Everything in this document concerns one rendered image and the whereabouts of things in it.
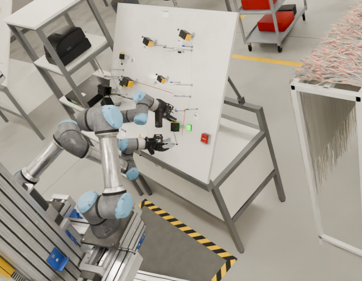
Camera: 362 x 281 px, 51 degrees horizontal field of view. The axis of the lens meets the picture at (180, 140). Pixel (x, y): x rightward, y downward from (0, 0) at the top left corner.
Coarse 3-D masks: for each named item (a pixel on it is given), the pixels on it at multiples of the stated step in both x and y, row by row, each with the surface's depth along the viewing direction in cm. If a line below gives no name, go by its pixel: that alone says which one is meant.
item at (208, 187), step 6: (144, 156) 284; (150, 156) 276; (156, 162) 274; (162, 162) 266; (168, 168) 265; (174, 168) 258; (180, 174) 256; (186, 174) 250; (192, 180) 247; (198, 180) 243; (210, 180) 239; (204, 186) 240; (210, 186) 240
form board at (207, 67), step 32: (128, 32) 284; (160, 32) 258; (224, 32) 218; (128, 64) 287; (160, 64) 260; (192, 64) 238; (224, 64) 220; (128, 96) 290; (160, 96) 263; (192, 96) 240; (224, 96) 224; (128, 128) 293; (160, 128) 266; (192, 128) 242; (192, 160) 245
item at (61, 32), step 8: (56, 32) 297; (64, 32) 291; (72, 32) 288; (80, 32) 292; (56, 40) 286; (64, 40) 285; (72, 40) 289; (80, 40) 294; (88, 40) 298; (56, 48) 283; (64, 48) 286; (72, 48) 291; (80, 48) 295; (88, 48) 300; (48, 56) 295; (64, 56) 288; (72, 56) 292; (64, 64) 290
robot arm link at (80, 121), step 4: (80, 112) 184; (84, 112) 182; (120, 112) 218; (124, 112) 220; (80, 116) 182; (124, 116) 219; (76, 120) 186; (80, 120) 182; (84, 120) 197; (124, 120) 220; (128, 120) 220; (80, 124) 182; (84, 124) 181; (80, 128) 186; (84, 128) 183
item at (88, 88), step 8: (88, 80) 339; (96, 80) 333; (104, 80) 328; (80, 88) 333; (88, 88) 328; (96, 88) 323; (72, 96) 327; (88, 96) 317; (96, 96) 315; (80, 104) 315; (88, 104) 312
